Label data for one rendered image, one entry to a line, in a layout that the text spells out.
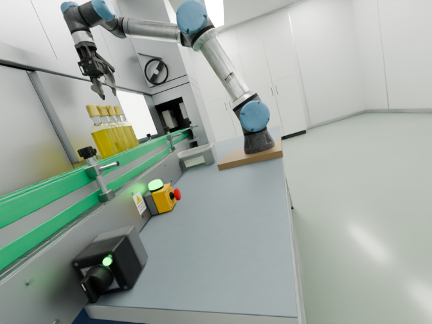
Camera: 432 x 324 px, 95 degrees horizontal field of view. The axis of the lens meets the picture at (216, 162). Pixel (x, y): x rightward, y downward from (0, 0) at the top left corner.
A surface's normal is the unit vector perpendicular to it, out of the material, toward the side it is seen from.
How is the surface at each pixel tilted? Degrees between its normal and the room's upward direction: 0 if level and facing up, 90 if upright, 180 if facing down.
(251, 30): 90
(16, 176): 90
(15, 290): 90
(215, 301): 0
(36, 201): 90
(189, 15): 81
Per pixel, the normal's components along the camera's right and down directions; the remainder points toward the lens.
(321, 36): -0.06, 0.25
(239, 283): -0.29, -0.93
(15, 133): 0.95, -0.27
